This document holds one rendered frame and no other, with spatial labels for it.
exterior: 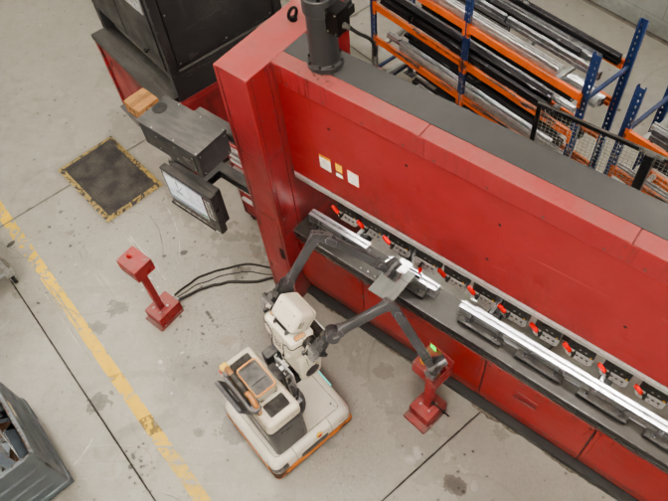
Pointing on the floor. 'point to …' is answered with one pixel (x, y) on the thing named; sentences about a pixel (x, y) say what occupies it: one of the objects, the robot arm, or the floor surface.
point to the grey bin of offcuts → (27, 454)
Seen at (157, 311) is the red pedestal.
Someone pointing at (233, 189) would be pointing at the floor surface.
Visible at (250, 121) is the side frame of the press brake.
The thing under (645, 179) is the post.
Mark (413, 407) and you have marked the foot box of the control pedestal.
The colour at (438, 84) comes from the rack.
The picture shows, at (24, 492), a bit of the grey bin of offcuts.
